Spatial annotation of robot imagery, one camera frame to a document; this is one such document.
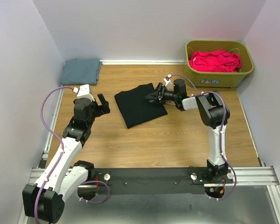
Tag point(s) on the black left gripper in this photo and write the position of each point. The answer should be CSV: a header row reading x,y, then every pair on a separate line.
x,y
103,108

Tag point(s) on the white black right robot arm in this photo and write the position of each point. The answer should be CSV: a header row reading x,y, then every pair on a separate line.
x,y
213,112

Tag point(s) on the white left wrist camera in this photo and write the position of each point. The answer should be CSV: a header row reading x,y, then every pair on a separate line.
x,y
84,91

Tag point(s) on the aluminium frame rail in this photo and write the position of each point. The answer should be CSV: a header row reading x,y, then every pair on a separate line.
x,y
241,176

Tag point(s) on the olive green plastic bin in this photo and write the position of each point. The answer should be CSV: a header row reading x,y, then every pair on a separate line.
x,y
218,79

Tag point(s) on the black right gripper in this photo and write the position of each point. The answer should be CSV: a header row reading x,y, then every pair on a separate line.
x,y
153,96

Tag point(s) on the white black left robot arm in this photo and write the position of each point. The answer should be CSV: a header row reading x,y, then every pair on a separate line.
x,y
45,199

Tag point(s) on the black t-shirt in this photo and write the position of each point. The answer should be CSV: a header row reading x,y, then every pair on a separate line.
x,y
135,109

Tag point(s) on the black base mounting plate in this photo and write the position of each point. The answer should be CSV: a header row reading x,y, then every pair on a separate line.
x,y
153,181

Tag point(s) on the pink t-shirt in bin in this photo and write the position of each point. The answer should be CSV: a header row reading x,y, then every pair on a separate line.
x,y
216,61

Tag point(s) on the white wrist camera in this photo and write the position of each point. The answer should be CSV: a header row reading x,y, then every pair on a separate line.
x,y
84,91
168,82

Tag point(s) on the folded blue-grey t-shirt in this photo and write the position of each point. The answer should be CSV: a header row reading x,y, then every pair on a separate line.
x,y
80,71

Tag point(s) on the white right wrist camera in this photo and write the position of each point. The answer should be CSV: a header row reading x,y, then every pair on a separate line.
x,y
168,82

